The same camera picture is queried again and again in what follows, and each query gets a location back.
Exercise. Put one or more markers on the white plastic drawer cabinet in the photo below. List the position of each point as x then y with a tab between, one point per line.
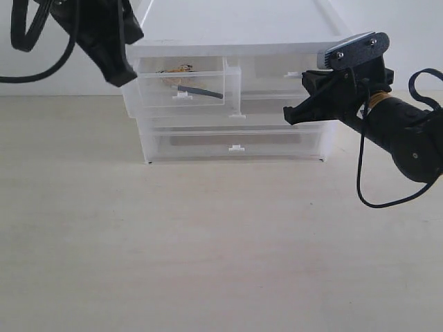
237	29

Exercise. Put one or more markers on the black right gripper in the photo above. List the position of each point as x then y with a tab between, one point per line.
340	95

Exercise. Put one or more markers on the gold keychain with black strap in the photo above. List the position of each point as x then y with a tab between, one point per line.
186	84

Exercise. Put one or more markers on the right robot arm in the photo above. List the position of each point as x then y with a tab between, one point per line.
412	136

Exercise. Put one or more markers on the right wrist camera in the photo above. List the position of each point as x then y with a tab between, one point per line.
353	51

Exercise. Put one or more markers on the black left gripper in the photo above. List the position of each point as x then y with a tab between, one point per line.
104	29

